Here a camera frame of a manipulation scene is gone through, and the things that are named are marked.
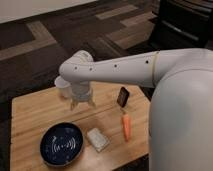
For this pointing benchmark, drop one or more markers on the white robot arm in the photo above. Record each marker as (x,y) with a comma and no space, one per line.
(180,131)

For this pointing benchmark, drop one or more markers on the orange carrot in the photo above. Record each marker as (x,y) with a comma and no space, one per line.
(126,122)

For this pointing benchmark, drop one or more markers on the dark blue patterned bowl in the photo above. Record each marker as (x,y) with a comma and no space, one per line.
(61,144)

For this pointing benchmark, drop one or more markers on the black office chair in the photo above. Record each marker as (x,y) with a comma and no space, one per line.
(182,24)

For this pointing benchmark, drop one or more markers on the small black rectangular object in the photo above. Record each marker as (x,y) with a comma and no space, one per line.
(123,97)

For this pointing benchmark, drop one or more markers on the white sponge block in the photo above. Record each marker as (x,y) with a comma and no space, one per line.
(98,140)

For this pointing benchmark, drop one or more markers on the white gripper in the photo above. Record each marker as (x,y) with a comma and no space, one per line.
(81,92)

